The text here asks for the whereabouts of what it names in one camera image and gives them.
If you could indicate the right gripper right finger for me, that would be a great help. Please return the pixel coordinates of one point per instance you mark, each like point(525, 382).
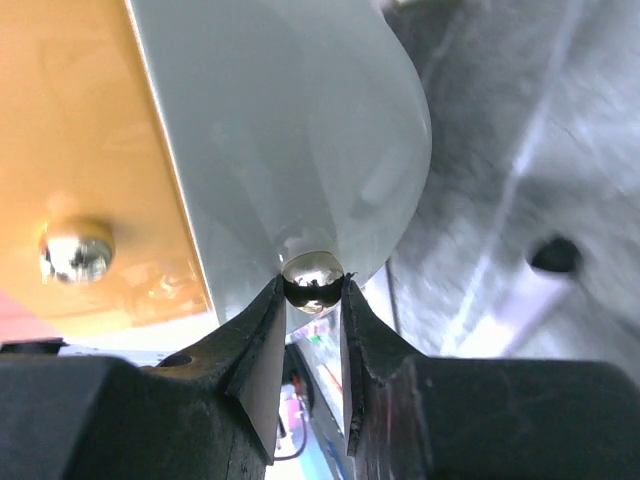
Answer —
point(411, 416)

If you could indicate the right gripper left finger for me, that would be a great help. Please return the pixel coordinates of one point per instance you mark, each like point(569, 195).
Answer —
point(209, 411)

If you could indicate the round cream drawer organizer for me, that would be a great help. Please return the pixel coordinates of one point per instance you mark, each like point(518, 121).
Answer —
point(161, 161)

